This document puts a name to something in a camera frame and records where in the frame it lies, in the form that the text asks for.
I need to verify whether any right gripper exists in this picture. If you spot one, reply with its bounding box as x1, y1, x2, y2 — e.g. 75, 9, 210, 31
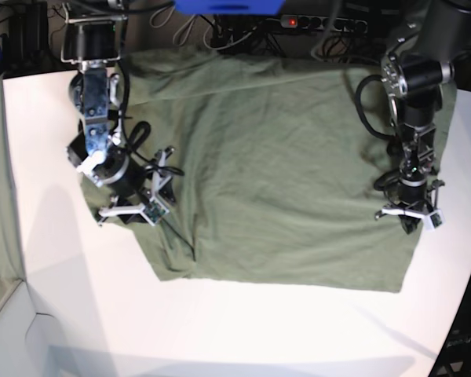
97, 146, 184, 225

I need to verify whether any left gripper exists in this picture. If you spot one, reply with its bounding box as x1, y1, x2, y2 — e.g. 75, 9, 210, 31
373, 172, 445, 235

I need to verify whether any green t-shirt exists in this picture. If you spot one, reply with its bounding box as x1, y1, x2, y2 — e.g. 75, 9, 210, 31
80, 49, 458, 294

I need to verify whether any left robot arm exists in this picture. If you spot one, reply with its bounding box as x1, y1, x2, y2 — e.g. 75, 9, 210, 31
353, 1, 471, 234

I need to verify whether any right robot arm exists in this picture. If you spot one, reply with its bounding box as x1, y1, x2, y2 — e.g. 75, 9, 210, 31
60, 1, 184, 226

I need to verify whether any blue box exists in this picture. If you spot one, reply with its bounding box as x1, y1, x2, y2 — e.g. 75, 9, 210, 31
175, 0, 285, 15

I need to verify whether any black power strip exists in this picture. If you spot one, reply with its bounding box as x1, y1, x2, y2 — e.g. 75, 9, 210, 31
279, 14, 368, 34

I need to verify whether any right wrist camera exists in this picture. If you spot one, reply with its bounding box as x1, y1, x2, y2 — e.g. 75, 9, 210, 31
141, 199, 170, 226

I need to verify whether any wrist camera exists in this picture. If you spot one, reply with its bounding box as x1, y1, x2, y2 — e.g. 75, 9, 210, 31
141, 199, 170, 226
422, 209, 444, 232

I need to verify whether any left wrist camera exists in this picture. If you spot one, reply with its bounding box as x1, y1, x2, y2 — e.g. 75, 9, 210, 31
422, 209, 444, 232

